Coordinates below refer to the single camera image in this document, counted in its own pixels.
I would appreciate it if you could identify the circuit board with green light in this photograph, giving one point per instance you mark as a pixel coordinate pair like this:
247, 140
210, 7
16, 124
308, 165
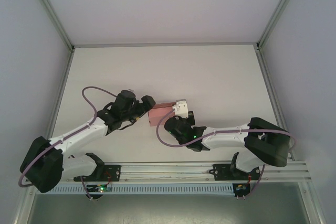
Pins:
101, 188

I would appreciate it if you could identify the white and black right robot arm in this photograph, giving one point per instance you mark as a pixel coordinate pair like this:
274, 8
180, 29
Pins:
225, 140

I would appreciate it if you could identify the aluminium frame crossbar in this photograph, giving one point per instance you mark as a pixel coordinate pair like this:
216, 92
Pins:
165, 44

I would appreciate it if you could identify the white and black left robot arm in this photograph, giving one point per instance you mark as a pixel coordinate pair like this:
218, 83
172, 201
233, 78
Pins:
84, 134

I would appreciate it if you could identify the small circuit board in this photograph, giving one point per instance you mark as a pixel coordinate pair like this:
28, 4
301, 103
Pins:
240, 188

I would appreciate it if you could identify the pink paper box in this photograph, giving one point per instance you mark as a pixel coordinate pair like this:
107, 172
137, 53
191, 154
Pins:
157, 115

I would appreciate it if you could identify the black round base disc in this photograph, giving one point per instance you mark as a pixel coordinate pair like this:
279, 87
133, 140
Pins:
94, 197
242, 195

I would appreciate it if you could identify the aluminium frame post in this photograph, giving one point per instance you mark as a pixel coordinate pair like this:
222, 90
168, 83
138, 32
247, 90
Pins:
281, 9
50, 9

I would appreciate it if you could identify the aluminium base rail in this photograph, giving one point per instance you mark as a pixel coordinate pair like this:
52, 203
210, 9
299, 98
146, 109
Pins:
168, 172

